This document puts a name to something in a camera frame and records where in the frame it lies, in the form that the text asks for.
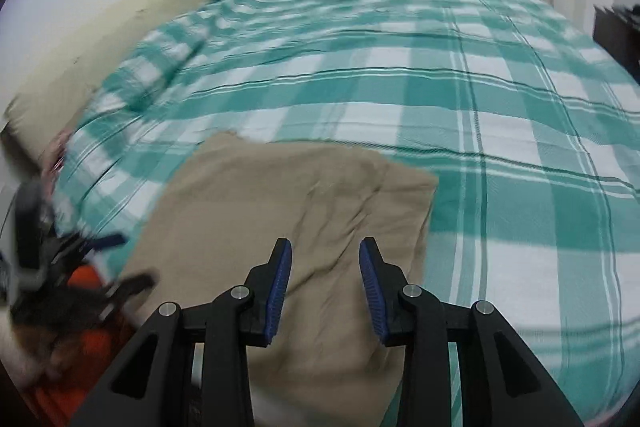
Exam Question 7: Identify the beige khaki pants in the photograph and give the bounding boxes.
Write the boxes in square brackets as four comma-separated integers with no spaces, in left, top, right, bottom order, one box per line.
[125,132,437,426]

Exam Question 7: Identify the person's hand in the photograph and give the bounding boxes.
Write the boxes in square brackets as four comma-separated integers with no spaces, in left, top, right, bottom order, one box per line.
[1,306,102,389]

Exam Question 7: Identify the orange patterned rug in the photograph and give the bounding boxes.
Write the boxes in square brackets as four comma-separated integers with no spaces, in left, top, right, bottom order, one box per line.
[10,265,134,426]

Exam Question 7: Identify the cream padded headboard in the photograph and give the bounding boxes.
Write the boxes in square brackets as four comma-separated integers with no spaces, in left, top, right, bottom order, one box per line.
[3,0,208,166]

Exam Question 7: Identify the teal white plaid bedspread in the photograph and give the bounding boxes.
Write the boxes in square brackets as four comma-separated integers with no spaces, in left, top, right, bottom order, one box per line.
[53,0,639,421]

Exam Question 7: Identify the dark wooden side table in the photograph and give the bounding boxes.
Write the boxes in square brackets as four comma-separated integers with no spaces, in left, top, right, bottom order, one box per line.
[593,4,640,82]

